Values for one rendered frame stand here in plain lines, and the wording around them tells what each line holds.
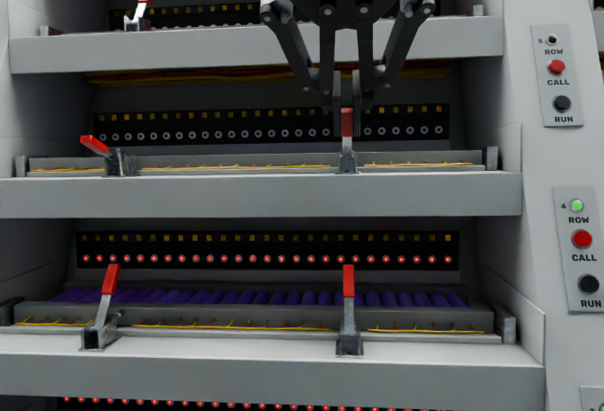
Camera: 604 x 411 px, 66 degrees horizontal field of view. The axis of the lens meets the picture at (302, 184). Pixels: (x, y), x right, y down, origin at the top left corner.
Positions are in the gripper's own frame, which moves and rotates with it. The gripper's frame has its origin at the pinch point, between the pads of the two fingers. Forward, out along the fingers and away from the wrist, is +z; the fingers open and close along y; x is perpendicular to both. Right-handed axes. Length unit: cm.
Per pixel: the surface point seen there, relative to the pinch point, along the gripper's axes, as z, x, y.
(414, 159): 10.9, -0.1, 8.0
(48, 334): 14.1, -20.3, -34.2
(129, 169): 8.4, -2.3, -25.7
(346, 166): 9.1, -1.9, -0.1
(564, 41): 3.3, 10.1, 24.0
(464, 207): 8.1, -7.6, 12.1
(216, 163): 10.7, -0.3, -16.0
